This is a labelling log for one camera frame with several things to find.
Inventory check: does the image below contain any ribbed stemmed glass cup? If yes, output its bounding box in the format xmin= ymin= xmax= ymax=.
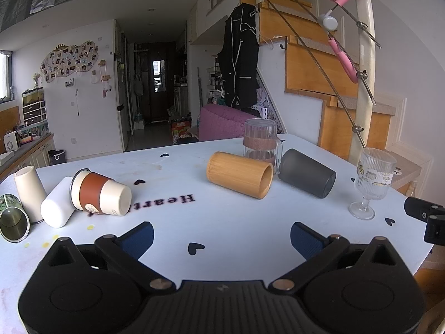
xmin=348 ymin=148 xmax=397 ymax=221

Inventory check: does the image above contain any metal stair railing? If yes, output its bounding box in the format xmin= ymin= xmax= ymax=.
xmin=209 ymin=0 xmax=383 ymax=151

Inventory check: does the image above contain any small white appliance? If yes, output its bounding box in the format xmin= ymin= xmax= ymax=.
xmin=4 ymin=131 xmax=20 ymax=153

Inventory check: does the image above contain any green metal tin cup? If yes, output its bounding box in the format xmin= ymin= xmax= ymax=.
xmin=0 ymin=194 xmax=31 ymax=243

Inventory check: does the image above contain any colourful cardboard box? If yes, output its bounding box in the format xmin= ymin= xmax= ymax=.
xmin=169 ymin=116 xmax=193 ymax=145

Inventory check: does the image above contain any dark door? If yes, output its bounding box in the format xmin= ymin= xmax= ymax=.
xmin=150 ymin=43 xmax=176 ymax=121

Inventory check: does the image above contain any wooden staircase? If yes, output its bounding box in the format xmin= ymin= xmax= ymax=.
xmin=239 ymin=0 xmax=397 ymax=162

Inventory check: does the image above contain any white railing post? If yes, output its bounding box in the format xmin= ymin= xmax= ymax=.
xmin=348 ymin=0 xmax=378 ymax=163

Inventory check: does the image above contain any cream cup with brown sleeve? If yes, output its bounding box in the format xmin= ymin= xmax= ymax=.
xmin=70 ymin=169 xmax=132 ymax=217

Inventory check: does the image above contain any kitchen counter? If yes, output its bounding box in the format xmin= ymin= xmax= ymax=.
xmin=0 ymin=134 xmax=56 ymax=182

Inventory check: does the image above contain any white round device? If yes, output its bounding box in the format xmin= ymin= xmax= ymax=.
xmin=321 ymin=14 xmax=339 ymax=31

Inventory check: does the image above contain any drawer organizer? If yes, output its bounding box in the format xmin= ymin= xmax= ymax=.
xmin=21 ymin=87 xmax=47 ymax=128

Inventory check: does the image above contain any photo collage board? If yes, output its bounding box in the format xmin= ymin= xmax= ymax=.
xmin=41 ymin=41 xmax=100 ymax=84

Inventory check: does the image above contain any white plastic cup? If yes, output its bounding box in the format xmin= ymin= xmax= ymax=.
xmin=40 ymin=176 xmax=76 ymax=229

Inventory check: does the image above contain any white refrigerator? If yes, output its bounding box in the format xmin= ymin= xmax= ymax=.
xmin=114 ymin=53 xmax=133 ymax=151

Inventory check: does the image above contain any window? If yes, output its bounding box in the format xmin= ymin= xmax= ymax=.
xmin=0 ymin=51 xmax=14 ymax=102

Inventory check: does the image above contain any glass mug with brown band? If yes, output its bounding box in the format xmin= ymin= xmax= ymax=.
xmin=243 ymin=118 xmax=282 ymax=175

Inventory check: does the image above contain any washing machine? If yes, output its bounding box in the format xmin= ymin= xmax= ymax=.
xmin=172 ymin=85 xmax=189 ymax=118

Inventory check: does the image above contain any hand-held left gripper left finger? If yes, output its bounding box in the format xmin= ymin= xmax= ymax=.
xmin=45 ymin=222 xmax=176 ymax=295

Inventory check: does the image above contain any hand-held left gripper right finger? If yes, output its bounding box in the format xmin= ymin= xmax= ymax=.
xmin=268 ymin=222 xmax=401 ymax=295

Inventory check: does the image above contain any tall cream cup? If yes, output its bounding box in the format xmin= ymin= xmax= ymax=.
xmin=14 ymin=166 xmax=48 ymax=224

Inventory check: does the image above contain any black jacket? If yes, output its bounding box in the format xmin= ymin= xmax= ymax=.
xmin=218 ymin=3 xmax=261 ymax=109

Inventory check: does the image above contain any bamboo cup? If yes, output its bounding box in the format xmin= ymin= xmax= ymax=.
xmin=206 ymin=151 xmax=274 ymax=200

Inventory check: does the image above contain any dark grey frosted cup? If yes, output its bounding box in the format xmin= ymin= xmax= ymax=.
xmin=278 ymin=148 xmax=337 ymax=199

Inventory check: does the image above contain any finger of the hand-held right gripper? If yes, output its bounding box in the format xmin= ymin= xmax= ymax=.
xmin=405 ymin=197 xmax=445 ymax=221
xmin=424 ymin=214 xmax=445 ymax=246

